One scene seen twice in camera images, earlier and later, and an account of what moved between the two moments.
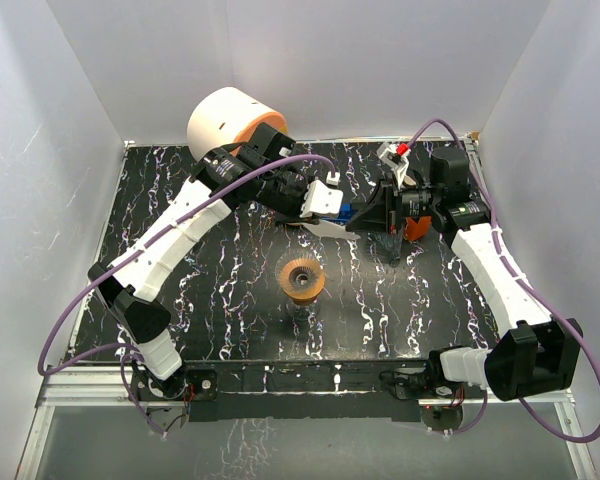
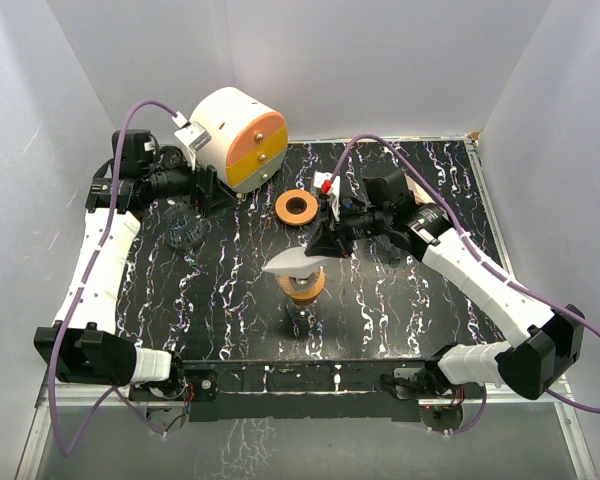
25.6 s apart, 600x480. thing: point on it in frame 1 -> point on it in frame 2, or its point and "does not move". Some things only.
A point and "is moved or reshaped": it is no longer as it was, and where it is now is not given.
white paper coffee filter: [323, 228] is moved or reshaped
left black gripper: [303, 187] -> [207, 194]
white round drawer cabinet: [226, 116] does not move
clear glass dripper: [301, 273] does not move
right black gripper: [375, 217] -> [330, 242]
